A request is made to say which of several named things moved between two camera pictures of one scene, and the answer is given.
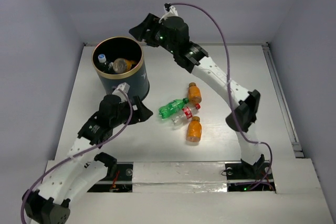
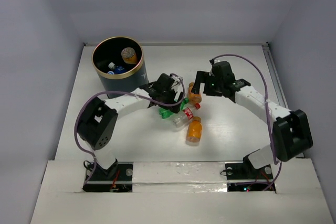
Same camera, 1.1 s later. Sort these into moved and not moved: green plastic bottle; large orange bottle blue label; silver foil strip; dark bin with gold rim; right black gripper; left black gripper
Moved: left black gripper; large orange bottle blue label; right black gripper
Not moved: silver foil strip; green plastic bottle; dark bin with gold rim
